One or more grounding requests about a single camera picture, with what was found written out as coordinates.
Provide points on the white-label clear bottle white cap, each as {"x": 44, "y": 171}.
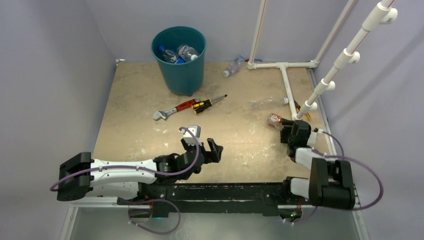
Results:
{"x": 187, "y": 53}

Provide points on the teal plastic bin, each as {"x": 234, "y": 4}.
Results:
{"x": 181, "y": 79}

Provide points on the yellow tool by pipe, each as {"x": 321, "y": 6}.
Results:
{"x": 303, "y": 111}

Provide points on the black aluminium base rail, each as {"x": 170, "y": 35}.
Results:
{"x": 267, "y": 198}

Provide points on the red-handled adjustable wrench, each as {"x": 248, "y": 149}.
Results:
{"x": 165, "y": 114}

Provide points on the yellow black handled screwdriver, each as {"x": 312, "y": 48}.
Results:
{"x": 205, "y": 104}

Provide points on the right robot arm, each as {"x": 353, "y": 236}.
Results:
{"x": 330, "y": 183}

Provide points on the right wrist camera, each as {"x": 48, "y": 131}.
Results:
{"x": 314, "y": 136}

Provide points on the red-cap clear bottle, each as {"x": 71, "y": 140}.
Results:
{"x": 275, "y": 121}

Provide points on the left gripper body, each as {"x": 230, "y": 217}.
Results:
{"x": 188, "y": 147}

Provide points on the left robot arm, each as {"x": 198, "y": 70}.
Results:
{"x": 82, "y": 176}

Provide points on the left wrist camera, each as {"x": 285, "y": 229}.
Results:
{"x": 191, "y": 134}

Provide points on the small Pepsi bottle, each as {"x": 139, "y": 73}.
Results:
{"x": 168, "y": 55}
{"x": 179, "y": 60}

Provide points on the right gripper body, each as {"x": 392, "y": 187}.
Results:
{"x": 286, "y": 136}

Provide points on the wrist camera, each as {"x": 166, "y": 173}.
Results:
{"x": 191, "y": 134}
{"x": 314, "y": 136}

